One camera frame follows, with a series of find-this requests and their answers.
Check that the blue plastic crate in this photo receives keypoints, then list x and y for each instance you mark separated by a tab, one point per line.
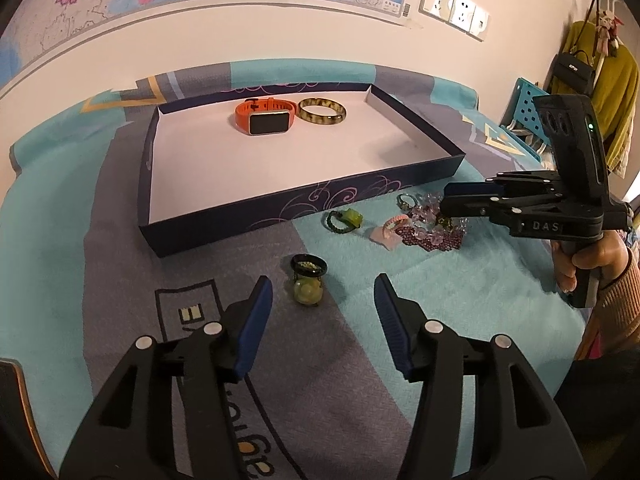
525	105

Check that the orange smart watch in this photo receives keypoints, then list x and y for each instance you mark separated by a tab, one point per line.
267	122

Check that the black board with orange edge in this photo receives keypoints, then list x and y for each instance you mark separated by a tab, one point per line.
15	410

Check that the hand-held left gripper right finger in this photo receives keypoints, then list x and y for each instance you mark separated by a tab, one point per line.
395	330

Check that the tortoiseshell bangle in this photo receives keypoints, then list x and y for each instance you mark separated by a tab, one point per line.
320	121

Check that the person's dark clothing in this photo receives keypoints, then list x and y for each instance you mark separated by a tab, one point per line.
600	410

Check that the person's right forearm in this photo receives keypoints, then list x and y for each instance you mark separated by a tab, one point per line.
622	300

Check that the green and gold brooch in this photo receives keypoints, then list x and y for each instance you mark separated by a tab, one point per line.
445	221

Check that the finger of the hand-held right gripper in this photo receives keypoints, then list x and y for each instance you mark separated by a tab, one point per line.
475	206
470	189

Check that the dark blue cardboard box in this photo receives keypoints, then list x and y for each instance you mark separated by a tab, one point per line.
280	165

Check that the black handbag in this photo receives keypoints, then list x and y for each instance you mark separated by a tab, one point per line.
575	72

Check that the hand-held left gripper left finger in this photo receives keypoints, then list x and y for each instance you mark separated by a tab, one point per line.
252	330

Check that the person's right hand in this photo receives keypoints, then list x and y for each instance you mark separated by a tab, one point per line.
597	252

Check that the mustard yellow garment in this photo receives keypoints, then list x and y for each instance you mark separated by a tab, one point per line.
617	85

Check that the small plush toy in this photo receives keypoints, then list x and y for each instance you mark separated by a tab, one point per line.
609	25

